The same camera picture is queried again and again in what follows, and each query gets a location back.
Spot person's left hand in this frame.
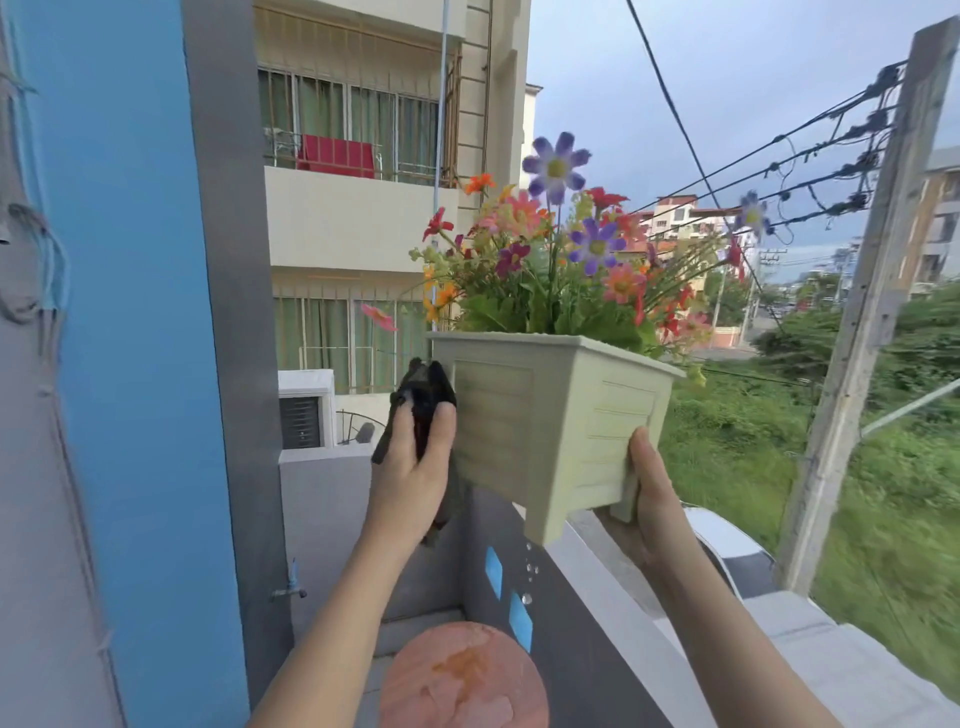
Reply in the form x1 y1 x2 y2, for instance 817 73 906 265
365 403 459 553

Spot person's right hand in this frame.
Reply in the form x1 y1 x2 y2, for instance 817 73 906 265
626 426 699 573

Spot dark cleaning cloth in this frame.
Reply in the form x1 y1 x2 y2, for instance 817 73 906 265
370 357 472 549

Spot cream plastic planter box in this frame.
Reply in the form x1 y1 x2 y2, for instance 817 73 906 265
426 331 688 548

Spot person's left forearm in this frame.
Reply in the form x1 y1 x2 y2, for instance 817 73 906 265
246 528 432 728

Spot person's right forearm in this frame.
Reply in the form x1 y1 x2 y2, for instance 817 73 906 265
636 536 845 728

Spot white car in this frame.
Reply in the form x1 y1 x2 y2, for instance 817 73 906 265
681 505 778 603

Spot white air conditioner unit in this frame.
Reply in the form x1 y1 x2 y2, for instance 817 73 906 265
277 368 339 452

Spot colourful artificial flowers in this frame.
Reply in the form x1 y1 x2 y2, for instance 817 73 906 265
360 132 775 391

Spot distant utility pole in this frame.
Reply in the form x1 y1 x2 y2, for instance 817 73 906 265
738 246 790 350

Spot metal water tap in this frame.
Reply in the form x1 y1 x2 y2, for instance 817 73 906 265
270 558 309 604

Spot beige apartment building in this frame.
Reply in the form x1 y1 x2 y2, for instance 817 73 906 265
253 0 535 453

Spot distant orange buildings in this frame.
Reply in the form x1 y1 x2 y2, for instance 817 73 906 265
643 193 755 243

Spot metal balcony railing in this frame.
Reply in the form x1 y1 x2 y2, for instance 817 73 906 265
262 126 460 189

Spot concrete utility pole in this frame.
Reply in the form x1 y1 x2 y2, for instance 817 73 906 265
774 15 960 598

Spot red hanging towel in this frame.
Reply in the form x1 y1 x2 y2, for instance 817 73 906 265
295 134 377 180

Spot grey drainpipe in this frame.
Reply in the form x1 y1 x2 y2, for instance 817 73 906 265
430 0 452 230

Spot bundle of overhead power lines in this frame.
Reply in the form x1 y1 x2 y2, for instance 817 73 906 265
628 61 910 243

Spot grey balconied building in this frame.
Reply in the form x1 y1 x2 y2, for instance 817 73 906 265
898 145 960 303

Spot single black overhead cable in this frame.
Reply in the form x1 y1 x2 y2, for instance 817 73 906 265
624 0 785 335

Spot wall cable bundle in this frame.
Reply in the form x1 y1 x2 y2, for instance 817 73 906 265
0 201 70 325

